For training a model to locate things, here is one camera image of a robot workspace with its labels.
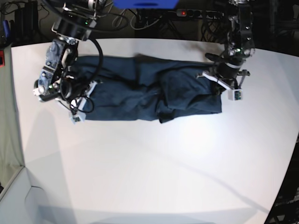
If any grey looped cable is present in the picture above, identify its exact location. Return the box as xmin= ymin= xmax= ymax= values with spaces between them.
xmin=98 ymin=0 xmax=128 ymax=28

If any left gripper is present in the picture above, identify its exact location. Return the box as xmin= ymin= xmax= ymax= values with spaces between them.
xmin=209 ymin=60 xmax=250 ymax=90

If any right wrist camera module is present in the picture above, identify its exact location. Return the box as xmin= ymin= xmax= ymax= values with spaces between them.
xmin=69 ymin=81 xmax=98 ymax=124

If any dark blue t-shirt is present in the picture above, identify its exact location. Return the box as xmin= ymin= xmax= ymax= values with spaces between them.
xmin=84 ymin=55 xmax=222 ymax=123

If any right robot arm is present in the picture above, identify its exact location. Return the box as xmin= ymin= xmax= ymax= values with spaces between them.
xmin=33 ymin=0 xmax=109 ymax=122

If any green cloth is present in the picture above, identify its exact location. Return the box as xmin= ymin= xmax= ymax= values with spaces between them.
xmin=0 ymin=46 xmax=24 ymax=189

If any red box at edge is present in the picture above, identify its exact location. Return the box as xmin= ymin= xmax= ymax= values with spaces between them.
xmin=0 ymin=50 xmax=5 ymax=67

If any black power strip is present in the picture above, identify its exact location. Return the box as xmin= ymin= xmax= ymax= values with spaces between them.
xmin=175 ymin=9 xmax=224 ymax=19

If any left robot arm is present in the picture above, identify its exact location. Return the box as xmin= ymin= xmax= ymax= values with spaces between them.
xmin=205 ymin=0 xmax=255 ymax=89

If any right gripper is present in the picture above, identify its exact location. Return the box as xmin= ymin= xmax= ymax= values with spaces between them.
xmin=33 ymin=79 xmax=89 ymax=111

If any light grey storage bin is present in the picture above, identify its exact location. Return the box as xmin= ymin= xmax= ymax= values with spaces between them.
xmin=0 ymin=167 xmax=77 ymax=224

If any blue plastic box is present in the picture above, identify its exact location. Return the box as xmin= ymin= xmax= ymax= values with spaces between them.
xmin=113 ymin=0 xmax=179 ymax=9

